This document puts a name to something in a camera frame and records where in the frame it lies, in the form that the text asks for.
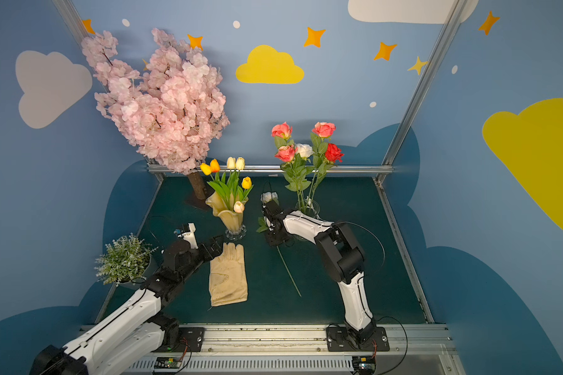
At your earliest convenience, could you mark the pale pink tulip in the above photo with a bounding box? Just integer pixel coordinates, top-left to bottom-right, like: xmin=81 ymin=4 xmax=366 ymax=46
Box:
xmin=233 ymin=201 xmax=245 ymax=213

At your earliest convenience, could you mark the orange yellow tulip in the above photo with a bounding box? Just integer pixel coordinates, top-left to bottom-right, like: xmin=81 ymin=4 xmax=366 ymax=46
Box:
xmin=200 ymin=159 xmax=231 ymax=210

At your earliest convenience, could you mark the white tulip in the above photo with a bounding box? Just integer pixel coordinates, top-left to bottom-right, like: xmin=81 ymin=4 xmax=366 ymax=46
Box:
xmin=225 ymin=157 xmax=236 ymax=210
xmin=233 ymin=157 xmax=246 ymax=202

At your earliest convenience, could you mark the red rose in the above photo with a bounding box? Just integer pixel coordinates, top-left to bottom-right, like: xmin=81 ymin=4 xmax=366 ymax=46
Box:
xmin=308 ymin=142 xmax=344 ymax=201

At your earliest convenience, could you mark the pink rose with stem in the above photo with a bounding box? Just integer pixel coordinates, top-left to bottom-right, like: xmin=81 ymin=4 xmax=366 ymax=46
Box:
xmin=308 ymin=122 xmax=336 ymax=201

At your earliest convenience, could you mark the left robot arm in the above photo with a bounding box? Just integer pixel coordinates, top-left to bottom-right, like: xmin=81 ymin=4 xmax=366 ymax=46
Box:
xmin=30 ymin=234 xmax=224 ymax=374

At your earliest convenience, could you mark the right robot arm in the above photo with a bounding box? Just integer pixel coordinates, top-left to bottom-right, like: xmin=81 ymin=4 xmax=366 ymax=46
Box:
xmin=262 ymin=200 xmax=376 ymax=346

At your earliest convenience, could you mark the yellow fluted glass vase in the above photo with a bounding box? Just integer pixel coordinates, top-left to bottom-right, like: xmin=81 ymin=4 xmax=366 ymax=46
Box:
xmin=205 ymin=192 xmax=246 ymax=242

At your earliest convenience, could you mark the cream work glove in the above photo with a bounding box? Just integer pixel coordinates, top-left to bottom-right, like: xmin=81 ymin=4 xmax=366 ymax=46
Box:
xmin=209 ymin=242 xmax=248 ymax=307

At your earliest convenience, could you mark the clear glass vase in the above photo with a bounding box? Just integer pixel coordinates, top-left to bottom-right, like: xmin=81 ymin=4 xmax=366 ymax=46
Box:
xmin=296 ymin=198 xmax=320 ymax=220

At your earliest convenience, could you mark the small potted green plant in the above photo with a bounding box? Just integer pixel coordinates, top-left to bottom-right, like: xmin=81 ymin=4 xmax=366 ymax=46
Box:
xmin=95 ymin=234 xmax=158 ymax=290

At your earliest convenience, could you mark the left circuit board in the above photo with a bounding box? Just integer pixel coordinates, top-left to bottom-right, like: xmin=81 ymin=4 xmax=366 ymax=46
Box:
xmin=153 ymin=357 xmax=184 ymax=372

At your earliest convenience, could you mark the circuit board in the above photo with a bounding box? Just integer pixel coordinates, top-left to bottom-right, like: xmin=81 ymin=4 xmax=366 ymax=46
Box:
xmin=351 ymin=356 xmax=376 ymax=375
xmin=153 ymin=357 xmax=184 ymax=372

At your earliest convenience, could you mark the pink cherry blossom tree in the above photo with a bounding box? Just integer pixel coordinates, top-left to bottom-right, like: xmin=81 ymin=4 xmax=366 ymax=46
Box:
xmin=81 ymin=28 xmax=230 ymax=202

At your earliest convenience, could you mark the right circuit board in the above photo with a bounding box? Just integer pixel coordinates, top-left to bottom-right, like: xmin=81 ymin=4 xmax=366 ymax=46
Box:
xmin=351 ymin=356 xmax=376 ymax=375

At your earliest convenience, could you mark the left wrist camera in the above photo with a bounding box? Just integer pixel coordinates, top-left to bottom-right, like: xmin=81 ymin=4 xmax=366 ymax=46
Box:
xmin=174 ymin=223 xmax=198 ymax=249

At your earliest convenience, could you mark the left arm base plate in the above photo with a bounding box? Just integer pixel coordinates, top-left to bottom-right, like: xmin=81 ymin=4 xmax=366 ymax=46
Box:
xmin=167 ymin=326 xmax=206 ymax=353

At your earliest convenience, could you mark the aluminium back frame rail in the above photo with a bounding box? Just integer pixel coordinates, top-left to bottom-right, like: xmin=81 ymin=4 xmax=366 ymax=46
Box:
xmin=147 ymin=162 xmax=393 ymax=176

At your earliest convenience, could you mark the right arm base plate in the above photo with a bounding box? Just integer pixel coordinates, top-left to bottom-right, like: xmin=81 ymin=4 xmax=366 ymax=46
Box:
xmin=325 ymin=325 xmax=390 ymax=353

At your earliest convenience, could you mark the front aluminium rail base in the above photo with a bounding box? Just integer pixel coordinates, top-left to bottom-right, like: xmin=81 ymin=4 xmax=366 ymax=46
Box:
xmin=121 ymin=323 xmax=465 ymax=374

